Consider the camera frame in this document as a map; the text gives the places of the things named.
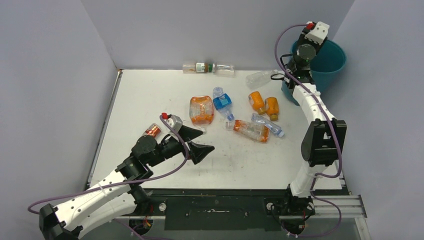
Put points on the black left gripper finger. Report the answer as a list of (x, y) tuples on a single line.
[(197, 152), (188, 133)]

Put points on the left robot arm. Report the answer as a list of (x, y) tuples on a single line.
[(119, 193)]

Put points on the small orange juice bottle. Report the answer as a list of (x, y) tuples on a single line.
[(272, 108), (257, 103)]

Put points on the large orange label bottle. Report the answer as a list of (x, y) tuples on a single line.
[(252, 130)]

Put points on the clear bottle at wall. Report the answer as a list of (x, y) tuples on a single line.
[(223, 69)]

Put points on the teal plastic bin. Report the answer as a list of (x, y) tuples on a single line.
[(330, 59)]

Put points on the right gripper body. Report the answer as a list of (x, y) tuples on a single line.
[(302, 39)]

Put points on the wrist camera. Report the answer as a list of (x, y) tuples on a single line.
[(175, 122), (317, 32)]

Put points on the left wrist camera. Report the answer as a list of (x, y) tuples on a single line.
[(175, 122)]

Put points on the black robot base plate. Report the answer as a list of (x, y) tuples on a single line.
[(223, 209)]

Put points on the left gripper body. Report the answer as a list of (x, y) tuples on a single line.
[(169, 149)]

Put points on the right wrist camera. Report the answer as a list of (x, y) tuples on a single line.
[(317, 32)]

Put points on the clear bottle green label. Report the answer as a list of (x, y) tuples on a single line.
[(198, 67)]

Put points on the crushed clear blue bottle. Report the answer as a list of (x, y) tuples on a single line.
[(273, 127)]

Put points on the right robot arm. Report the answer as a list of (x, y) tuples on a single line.
[(323, 140)]

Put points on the crushed blue label bottle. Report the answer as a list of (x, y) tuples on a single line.
[(222, 103)]

